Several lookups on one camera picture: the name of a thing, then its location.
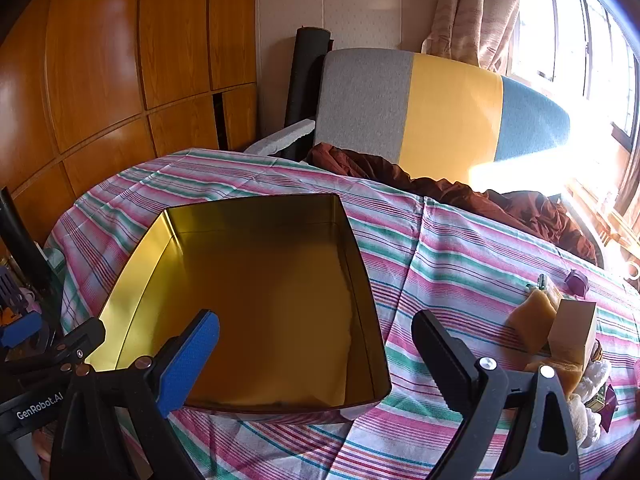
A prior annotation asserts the striped bedsheet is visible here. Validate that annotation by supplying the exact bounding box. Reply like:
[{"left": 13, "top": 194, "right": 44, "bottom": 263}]
[{"left": 44, "top": 149, "right": 640, "bottom": 480}]

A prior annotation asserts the purple plastic item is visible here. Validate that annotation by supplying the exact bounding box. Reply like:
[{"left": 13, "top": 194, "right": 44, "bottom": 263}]
[{"left": 0, "top": 265, "right": 32, "bottom": 318}]

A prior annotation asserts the beige patterned curtain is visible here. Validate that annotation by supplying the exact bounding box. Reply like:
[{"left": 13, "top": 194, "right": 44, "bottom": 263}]
[
  {"left": 612, "top": 145, "right": 640, "bottom": 221},
  {"left": 420, "top": 0, "right": 523, "bottom": 73}
]

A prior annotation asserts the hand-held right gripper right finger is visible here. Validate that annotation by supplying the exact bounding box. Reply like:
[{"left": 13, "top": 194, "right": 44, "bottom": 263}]
[{"left": 411, "top": 309, "right": 582, "bottom": 480}]

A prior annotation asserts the wooden wardrobe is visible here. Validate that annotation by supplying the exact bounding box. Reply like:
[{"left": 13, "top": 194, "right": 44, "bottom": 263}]
[{"left": 0, "top": 0, "right": 258, "bottom": 261}]

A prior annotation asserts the grey yellow blue headboard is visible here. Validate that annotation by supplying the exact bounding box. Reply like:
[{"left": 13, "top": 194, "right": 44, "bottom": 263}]
[{"left": 312, "top": 48, "right": 572, "bottom": 186}]

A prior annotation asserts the window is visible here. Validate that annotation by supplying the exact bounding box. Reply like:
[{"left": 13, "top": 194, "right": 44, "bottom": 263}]
[{"left": 507, "top": 0, "right": 640, "bottom": 151}]

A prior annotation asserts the black pole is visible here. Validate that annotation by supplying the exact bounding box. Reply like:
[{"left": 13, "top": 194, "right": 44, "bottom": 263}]
[{"left": 0, "top": 186, "right": 53, "bottom": 293}]

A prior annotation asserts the black rolled mat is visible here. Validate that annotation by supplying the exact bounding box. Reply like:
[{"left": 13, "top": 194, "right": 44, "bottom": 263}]
[{"left": 283, "top": 26, "right": 333, "bottom": 136}]

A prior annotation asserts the gold tin box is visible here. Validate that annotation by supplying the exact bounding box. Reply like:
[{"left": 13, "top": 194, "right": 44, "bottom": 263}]
[{"left": 85, "top": 193, "right": 392, "bottom": 423}]

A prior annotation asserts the purple snack packet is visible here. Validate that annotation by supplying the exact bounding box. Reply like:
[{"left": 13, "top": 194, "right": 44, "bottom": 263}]
[
  {"left": 597, "top": 382, "right": 621, "bottom": 433},
  {"left": 565, "top": 269, "right": 591, "bottom": 297}
]

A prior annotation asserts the brown blanket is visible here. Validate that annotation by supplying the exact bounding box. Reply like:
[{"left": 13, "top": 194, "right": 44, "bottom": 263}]
[{"left": 300, "top": 142, "right": 598, "bottom": 266}]

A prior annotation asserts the wooden window shelf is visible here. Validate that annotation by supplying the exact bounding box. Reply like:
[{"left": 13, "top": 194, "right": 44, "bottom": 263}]
[{"left": 565, "top": 180, "right": 640, "bottom": 261}]

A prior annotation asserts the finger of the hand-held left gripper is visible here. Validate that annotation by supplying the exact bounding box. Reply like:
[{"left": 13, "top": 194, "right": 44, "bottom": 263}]
[
  {"left": 0, "top": 312, "right": 54, "bottom": 361},
  {"left": 50, "top": 317, "right": 107, "bottom": 370}
]

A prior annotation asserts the white foam board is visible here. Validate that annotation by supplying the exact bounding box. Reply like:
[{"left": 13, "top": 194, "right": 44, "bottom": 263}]
[{"left": 244, "top": 119, "right": 317, "bottom": 157}]

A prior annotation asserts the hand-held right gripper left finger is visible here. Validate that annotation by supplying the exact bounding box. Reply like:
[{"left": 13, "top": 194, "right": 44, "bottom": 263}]
[{"left": 49, "top": 309, "right": 221, "bottom": 480}]

